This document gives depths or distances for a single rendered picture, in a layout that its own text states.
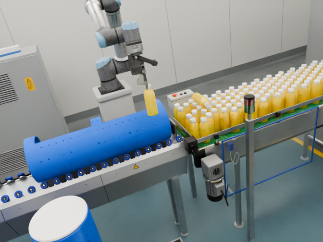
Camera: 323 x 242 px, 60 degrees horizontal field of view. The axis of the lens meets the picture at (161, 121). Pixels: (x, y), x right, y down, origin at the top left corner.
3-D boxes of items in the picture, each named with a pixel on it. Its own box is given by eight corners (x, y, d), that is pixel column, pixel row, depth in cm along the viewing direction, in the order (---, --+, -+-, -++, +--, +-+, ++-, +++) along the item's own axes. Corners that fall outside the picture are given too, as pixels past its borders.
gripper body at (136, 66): (132, 74, 165) (127, 54, 161) (146, 71, 165) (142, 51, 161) (132, 76, 158) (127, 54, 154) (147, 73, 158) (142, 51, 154)
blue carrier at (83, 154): (41, 169, 190) (25, 132, 179) (160, 130, 210) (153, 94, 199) (38, 192, 164) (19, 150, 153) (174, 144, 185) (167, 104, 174)
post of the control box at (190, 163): (192, 195, 276) (178, 104, 228) (195, 194, 277) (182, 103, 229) (193, 198, 272) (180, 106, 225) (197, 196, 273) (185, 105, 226)
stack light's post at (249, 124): (247, 238, 225) (244, 119, 173) (251, 235, 226) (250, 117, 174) (250, 241, 221) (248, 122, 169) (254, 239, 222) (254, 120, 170)
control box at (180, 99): (168, 106, 229) (166, 95, 224) (190, 99, 234) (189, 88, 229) (172, 111, 221) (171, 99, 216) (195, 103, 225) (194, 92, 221)
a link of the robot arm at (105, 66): (99, 77, 260) (93, 59, 251) (116, 72, 263) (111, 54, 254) (100, 82, 247) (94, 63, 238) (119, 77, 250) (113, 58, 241)
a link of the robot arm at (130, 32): (135, 20, 158) (138, 18, 149) (140, 42, 162) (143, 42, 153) (119, 23, 157) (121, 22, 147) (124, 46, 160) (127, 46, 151)
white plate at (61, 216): (85, 230, 124) (86, 232, 124) (87, 189, 148) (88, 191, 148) (22, 248, 121) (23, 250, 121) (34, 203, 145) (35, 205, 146)
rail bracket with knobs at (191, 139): (183, 149, 190) (181, 137, 185) (193, 146, 192) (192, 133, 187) (190, 157, 182) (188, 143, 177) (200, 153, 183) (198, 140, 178)
